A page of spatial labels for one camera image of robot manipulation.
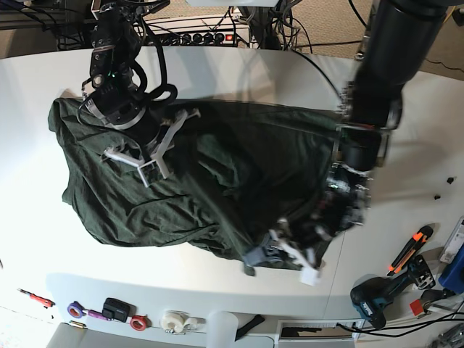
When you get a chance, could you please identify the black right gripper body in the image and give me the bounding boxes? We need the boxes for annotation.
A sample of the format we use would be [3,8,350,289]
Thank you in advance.
[126,108,175,152]

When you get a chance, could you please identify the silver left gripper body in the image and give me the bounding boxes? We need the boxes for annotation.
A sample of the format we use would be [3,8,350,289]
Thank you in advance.
[286,162,373,247]

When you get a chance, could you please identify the dark green t-shirt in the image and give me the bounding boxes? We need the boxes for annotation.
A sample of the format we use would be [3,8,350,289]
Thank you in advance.
[48,98,335,260]

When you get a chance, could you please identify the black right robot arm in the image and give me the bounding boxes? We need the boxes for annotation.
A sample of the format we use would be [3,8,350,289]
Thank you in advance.
[76,1,201,164]

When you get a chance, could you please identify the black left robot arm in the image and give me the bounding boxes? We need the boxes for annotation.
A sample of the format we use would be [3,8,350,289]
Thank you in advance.
[244,1,450,269]

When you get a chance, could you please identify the orange black utility knife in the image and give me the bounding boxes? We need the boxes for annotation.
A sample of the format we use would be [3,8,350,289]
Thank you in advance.
[386,225,434,277]

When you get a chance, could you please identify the white power strip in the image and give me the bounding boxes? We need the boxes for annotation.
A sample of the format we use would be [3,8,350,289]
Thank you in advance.
[147,16,255,48]

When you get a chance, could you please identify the white tape dispenser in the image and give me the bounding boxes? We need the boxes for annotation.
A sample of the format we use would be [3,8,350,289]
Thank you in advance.
[159,311,206,334]

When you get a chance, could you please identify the blue box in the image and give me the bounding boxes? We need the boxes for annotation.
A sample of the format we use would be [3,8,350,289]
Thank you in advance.
[439,247,464,294]

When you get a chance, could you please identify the red tape roll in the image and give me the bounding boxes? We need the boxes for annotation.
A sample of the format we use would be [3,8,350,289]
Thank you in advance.
[130,315,148,331]

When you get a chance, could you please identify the purple marker pen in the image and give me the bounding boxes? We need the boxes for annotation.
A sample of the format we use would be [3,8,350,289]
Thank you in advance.
[84,310,111,321]

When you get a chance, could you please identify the purple tape roll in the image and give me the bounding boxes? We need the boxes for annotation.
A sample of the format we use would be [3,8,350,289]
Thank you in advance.
[67,301,85,319]

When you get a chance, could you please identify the red screwdriver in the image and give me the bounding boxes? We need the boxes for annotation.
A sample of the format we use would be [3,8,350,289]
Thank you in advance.
[17,288,55,309]

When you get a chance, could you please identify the teal black cordless drill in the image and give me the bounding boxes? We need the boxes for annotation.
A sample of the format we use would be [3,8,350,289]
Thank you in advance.
[350,254,436,330]

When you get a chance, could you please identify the black action camera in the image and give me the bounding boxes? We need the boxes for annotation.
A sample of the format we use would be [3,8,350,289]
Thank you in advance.
[101,297,131,323]

